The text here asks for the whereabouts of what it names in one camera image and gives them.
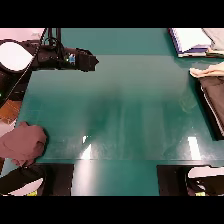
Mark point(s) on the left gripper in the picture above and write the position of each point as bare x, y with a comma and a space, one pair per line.
87, 60

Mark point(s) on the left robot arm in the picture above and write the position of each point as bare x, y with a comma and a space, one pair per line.
50, 58

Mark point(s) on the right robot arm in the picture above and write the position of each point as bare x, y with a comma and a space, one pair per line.
206, 181

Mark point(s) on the maroon garment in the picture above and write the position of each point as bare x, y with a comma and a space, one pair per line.
23, 143

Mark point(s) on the blue garment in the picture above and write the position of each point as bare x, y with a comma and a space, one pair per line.
195, 52

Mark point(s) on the cream garment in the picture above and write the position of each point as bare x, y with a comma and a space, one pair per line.
210, 70

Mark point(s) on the light grey garment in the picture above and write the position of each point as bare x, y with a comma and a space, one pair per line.
216, 38

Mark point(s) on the dark grey garment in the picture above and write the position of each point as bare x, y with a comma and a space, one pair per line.
215, 96

